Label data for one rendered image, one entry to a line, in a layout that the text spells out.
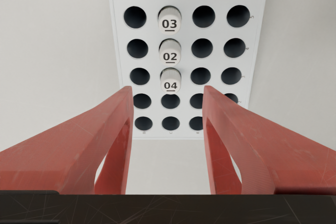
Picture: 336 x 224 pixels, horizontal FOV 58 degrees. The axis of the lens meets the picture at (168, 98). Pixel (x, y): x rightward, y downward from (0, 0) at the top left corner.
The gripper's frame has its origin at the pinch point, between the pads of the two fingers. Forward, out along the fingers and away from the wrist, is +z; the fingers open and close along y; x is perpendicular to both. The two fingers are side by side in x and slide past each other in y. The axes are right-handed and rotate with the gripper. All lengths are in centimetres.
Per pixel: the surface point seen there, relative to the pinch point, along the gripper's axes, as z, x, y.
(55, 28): 10.3, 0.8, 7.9
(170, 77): 5.3, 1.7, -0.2
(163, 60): 5.3, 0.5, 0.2
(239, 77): 6.6, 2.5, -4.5
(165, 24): 5.3, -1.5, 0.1
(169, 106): 6.7, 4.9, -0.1
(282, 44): 10.0, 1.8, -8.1
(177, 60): 5.2, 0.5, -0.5
